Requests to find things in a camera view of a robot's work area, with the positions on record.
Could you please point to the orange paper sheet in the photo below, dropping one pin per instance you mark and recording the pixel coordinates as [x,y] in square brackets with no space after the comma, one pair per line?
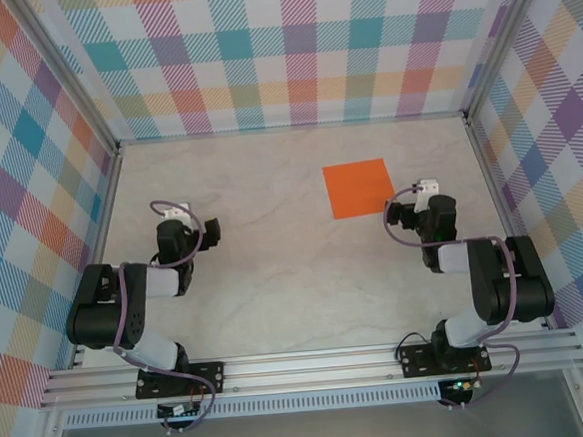
[359,189]

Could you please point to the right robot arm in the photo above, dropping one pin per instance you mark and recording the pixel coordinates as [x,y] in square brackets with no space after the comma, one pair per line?
[521,287]

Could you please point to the black control board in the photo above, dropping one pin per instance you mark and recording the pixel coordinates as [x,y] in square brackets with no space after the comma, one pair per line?
[175,410]

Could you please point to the control board with green light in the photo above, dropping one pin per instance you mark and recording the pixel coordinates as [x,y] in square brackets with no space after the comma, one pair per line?
[461,385]

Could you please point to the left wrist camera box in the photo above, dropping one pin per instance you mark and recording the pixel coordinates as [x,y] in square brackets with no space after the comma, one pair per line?
[178,210]

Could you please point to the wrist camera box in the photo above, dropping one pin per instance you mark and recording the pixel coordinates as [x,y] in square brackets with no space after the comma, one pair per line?
[178,210]
[428,187]

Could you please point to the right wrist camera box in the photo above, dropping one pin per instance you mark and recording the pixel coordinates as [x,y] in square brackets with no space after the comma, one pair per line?
[428,187]

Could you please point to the aluminium table side rail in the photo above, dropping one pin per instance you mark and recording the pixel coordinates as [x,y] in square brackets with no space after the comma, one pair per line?
[495,199]
[103,231]

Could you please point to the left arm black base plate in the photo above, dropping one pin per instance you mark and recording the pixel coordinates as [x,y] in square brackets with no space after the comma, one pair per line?
[210,374]

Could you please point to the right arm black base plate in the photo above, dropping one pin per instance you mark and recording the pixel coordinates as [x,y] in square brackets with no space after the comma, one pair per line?
[414,360]

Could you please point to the thin aluminium table rail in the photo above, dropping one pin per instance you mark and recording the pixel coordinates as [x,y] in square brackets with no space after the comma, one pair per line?
[290,127]

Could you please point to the wide aluminium mounting rail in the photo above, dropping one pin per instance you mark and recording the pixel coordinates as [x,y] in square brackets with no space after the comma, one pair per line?
[307,370]

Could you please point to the aluminium frame post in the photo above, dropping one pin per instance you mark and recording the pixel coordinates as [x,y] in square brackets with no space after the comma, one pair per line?
[69,79]
[504,38]

